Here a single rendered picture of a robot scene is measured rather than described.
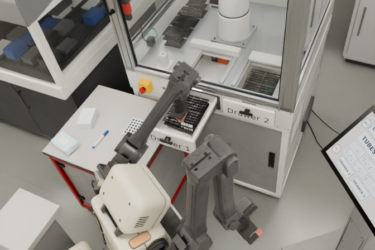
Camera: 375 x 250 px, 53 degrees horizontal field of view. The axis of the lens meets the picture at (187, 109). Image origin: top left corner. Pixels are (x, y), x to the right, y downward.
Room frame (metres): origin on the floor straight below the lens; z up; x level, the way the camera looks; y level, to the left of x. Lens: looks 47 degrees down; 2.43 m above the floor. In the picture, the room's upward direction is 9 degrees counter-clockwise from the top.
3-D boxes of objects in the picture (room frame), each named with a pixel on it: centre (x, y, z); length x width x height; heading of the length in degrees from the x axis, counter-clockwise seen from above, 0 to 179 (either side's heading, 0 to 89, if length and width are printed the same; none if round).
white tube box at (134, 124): (1.44, 0.32, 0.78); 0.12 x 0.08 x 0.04; 150
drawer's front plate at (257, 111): (1.34, -0.32, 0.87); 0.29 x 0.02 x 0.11; 57
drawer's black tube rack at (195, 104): (1.41, 0.01, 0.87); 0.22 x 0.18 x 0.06; 147
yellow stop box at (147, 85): (1.67, 0.23, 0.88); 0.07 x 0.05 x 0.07; 57
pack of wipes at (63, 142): (1.42, 0.72, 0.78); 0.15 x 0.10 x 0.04; 44
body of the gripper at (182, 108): (1.31, 0.04, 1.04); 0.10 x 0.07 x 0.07; 146
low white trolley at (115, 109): (1.48, 0.45, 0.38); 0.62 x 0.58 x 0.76; 57
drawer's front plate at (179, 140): (1.24, 0.11, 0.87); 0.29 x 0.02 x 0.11; 57
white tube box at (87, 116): (1.57, 0.60, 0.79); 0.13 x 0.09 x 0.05; 167
